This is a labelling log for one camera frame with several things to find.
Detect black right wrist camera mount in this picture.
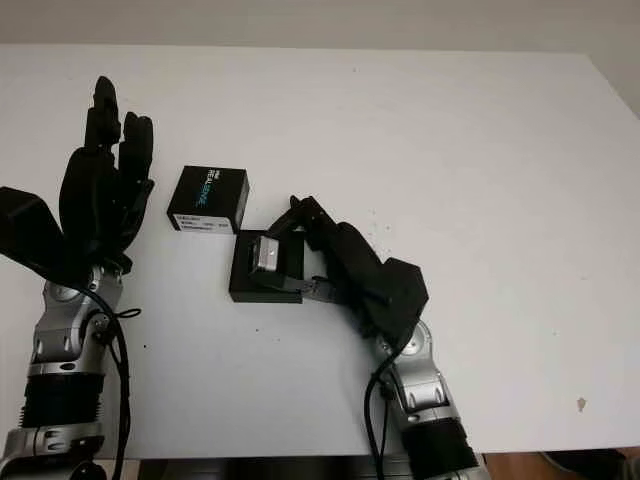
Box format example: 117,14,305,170
359,257,430,346

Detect dark robot torso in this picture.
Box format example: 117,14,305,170
137,457,416,480

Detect black camera box base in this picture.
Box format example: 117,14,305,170
228,228,305,304

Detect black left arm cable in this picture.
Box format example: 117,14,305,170
89,289,142,480

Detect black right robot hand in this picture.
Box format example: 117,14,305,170
267,194,386,341

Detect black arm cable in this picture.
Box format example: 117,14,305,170
89,289,142,480
364,344,401,480

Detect small silver depth camera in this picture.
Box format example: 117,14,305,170
248,235,284,274

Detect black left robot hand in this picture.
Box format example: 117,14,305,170
58,75,156,274

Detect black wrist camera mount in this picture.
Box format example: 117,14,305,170
0,186,96,286
359,257,430,346

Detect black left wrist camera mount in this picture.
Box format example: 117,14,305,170
0,186,96,286

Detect black RealSense box lid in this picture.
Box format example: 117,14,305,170
167,166,253,235

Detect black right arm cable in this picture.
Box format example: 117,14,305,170
364,344,401,480

